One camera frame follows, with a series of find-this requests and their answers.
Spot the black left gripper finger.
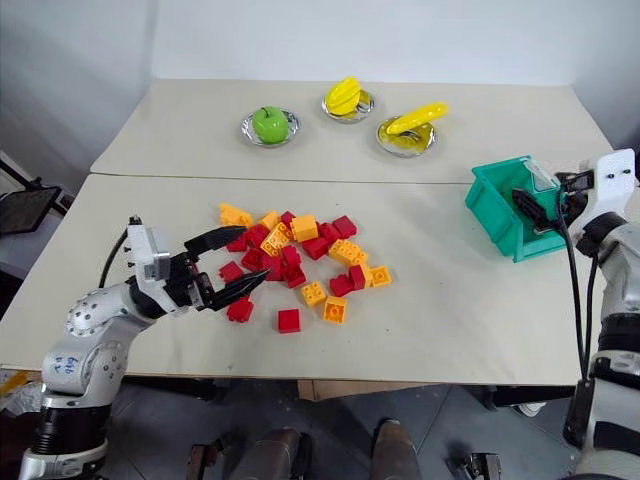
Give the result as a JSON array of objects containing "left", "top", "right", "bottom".
[
  {"left": 183, "top": 225, "right": 249, "bottom": 262},
  {"left": 204, "top": 269, "right": 271, "bottom": 312}
]

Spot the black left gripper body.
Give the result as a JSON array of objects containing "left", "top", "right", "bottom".
[{"left": 166, "top": 251, "right": 222, "bottom": 313}]

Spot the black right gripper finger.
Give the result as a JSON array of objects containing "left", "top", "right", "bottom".
[{"left": 511, "top": 188, "right": 557, "bottom": 235}]

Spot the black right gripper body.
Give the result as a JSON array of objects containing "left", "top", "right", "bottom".
[{"left": 552, "top": 170, "right": 597, "bottom": 222}]

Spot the teal plastic bin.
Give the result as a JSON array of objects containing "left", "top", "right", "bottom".
[{"left": 464, "top": 156, "right": 572, "bottom": 264}]

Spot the long yellow building block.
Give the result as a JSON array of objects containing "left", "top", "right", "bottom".
[
  {"left": 327, "top": 238, "right": 369, "bottom": 267},
  {"left": 259, "top": 222, "right": 297, "bottom": 259}
]

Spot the orange building block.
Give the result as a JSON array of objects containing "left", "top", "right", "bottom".
[{"left": 290, "top": 214, "right": 320, "bottom": 243}]

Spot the clear label holder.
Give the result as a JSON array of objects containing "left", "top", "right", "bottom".
[{"left": 523, "top": 156, "right": 561, "bottom": 194}]

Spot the green toy apple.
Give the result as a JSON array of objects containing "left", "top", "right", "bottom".
[{"left": 250, "top": 105, "right": 291, "bottom": 145}]

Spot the silver foil plate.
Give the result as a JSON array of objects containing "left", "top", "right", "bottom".
[
  {"left": 375, "top": 116, "right": 438, "bottom": 159},
  {"left": 320, "top": 90, "right": 378, "bottom": 125},
  {"left": 240, "top": 110, "right": 302, "bottom": 148}
]

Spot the yellow toy banana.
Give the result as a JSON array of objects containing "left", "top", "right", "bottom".
[{"left": 385, "top": 101, "right": 450, "bottom": 137}]

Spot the dark rounded shape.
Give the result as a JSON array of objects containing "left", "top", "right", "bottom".
[
  {"left": 234, "top": 427, "right": 314, "bottom": 480},
  {"left": 370, "top": 417, "right": 422, "bottom": 480}
]

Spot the black flat device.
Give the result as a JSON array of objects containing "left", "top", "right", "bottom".
[{"left": 0, "top": 183, "right": 64, "bottom": 237}]

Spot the yellow toy starfruit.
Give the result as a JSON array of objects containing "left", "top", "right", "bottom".
[{"left": 324, "top": 75, "right": 363, "bottom": 117}]

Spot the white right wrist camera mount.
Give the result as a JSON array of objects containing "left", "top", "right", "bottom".
[{"left": 579, "top": 147, "right": 639, "bottom": 236}]

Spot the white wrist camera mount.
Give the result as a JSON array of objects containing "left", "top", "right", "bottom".
[
  {"left": 579, "top": 147, "right": 639, "bottom": 236},
  {"left": 124, "top": 215, "right": 182, "bottom": 316}
]

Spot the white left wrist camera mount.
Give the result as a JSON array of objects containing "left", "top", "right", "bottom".
[{"left": 124, "top": 215, "right": 182, "bottom": 316}]

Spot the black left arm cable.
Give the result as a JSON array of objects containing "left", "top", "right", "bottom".
[{"left": 98, "top": 230, "right": 130, "bottom": 290}]

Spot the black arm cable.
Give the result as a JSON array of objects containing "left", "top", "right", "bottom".
[
  {"left": 98, "top": 230, "right": 130, "bottom": 290},
  {"left": 554, "top": 197, "right": 601, "bottom": 449}
]

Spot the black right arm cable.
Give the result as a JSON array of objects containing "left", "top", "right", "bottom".
[{"left": 554, "top": 197, "right": 601, "bottom": 449}]

